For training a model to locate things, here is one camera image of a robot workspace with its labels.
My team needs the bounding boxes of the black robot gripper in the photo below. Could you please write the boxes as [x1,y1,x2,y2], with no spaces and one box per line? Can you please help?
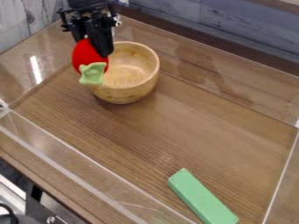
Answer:
[58,3,122,58]

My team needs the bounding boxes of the red plush strawberry toy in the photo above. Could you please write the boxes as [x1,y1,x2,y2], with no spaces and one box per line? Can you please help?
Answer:
[71,38,108,85]

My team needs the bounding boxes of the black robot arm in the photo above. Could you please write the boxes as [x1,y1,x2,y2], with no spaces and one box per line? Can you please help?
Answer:
[58,0,122,58]

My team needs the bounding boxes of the light wooden bowl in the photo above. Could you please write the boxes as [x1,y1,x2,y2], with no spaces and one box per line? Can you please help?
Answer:
[90,41,160,104]

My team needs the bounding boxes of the black table leg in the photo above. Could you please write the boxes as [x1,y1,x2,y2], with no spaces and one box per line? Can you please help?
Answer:
[31,185,43,202]

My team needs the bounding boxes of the green rectangular block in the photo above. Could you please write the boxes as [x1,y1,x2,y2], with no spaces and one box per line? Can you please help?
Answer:
[168,168,239,224]

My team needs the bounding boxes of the clear acrylic front wall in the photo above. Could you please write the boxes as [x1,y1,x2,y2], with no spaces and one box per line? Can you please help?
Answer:
[0,109,195,224]

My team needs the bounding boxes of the black device with cable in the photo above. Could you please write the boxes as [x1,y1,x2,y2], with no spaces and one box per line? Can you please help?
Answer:
[0,198,68,224]

